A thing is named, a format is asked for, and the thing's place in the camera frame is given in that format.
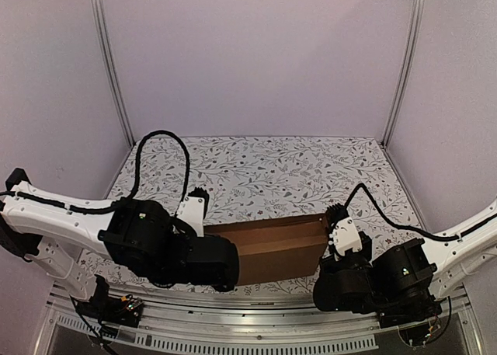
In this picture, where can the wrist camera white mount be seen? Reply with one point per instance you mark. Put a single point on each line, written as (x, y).
(343, 235)
(192, 210)

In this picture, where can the left aluminium frame post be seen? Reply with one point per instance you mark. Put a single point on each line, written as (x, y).
(110, 69)

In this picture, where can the brown cardboard paper box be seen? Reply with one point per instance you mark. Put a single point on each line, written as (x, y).
(276, 249)

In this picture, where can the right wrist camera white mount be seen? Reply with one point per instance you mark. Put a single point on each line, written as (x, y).
(343, 235)

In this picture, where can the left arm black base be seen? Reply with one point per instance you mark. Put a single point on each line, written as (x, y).
(126, 310)

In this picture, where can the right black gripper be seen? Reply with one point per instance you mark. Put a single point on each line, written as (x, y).
(326, 283)

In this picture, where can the front aluminium rail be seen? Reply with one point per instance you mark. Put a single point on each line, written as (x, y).
(188, 323)

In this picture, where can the floral patterned table mat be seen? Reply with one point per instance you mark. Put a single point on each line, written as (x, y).
(255, 178)

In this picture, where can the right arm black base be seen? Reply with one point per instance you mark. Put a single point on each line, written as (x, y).
(410, 309)

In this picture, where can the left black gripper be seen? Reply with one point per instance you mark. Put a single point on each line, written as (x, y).
(211, 238)

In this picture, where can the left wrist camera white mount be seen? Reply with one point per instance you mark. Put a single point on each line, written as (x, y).
(192, 210)

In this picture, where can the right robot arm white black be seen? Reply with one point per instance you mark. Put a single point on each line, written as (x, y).
(456, 252)

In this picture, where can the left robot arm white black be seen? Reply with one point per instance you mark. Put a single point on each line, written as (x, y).
(35, 224)

